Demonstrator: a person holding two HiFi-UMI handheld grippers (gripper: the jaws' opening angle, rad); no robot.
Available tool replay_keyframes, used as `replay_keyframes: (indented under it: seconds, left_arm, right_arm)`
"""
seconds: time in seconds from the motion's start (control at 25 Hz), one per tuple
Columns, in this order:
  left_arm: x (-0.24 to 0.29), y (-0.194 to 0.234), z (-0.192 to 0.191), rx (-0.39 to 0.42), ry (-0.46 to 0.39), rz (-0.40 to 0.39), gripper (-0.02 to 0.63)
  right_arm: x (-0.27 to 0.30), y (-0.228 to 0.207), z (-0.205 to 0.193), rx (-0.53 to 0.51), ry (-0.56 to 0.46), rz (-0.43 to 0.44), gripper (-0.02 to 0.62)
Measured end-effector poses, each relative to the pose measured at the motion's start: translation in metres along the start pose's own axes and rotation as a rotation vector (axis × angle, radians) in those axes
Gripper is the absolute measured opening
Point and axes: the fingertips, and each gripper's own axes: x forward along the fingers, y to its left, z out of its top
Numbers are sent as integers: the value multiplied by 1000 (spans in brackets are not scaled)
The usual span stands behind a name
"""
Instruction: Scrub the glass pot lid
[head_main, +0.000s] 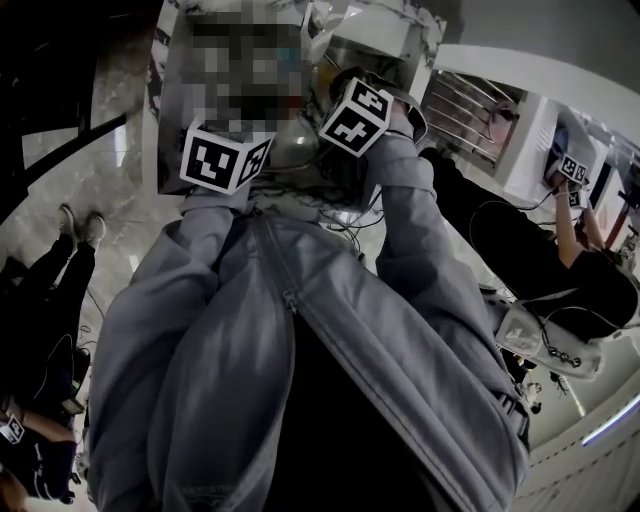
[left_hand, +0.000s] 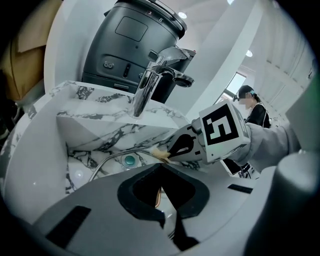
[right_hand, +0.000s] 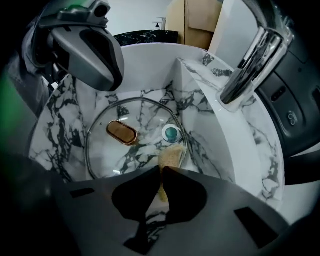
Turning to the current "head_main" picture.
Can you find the marble sink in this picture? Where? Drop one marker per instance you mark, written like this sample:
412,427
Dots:
295,207

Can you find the white light strip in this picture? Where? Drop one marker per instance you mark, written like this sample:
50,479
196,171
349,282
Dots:
609,428

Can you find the person's right forearm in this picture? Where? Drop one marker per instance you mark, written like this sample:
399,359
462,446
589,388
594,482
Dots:
415,215

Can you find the chrome faucet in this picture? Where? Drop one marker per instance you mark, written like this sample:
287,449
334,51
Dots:
320,30

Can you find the black metal work table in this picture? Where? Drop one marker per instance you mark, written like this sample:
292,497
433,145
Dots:
50,65

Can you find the person's grey jacket torso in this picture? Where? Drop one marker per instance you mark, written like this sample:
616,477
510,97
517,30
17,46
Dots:
240,400

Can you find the blue oval basin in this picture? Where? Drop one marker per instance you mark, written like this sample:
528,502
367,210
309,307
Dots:
557,147

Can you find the pink plastic basin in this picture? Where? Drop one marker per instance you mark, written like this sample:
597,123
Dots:
502,125

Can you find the person's left forearm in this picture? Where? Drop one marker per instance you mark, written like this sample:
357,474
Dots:
200,240

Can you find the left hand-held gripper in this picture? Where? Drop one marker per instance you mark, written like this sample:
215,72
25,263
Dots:
215,162

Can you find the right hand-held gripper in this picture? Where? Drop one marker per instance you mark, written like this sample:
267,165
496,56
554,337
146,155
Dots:
357,120

